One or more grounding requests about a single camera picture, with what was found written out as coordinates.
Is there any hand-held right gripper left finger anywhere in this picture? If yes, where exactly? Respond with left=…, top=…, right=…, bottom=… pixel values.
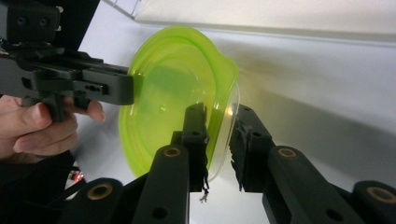
left=132, top=102, right=210, bottom=224

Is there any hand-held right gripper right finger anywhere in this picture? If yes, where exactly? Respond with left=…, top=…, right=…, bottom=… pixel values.
left=228, top=104, right=366, bottom=224

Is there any green lidded food container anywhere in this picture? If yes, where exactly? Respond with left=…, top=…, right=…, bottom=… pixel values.
left=118, top=25, right=241, bottom=183

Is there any white table cover sheet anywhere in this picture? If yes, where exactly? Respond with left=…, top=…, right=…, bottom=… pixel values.
left=64, top=0, right=396, bottom=224

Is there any white wire shelf rack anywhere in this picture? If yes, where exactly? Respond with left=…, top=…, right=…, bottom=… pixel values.
left=102, top=0, right=396, bottom=45

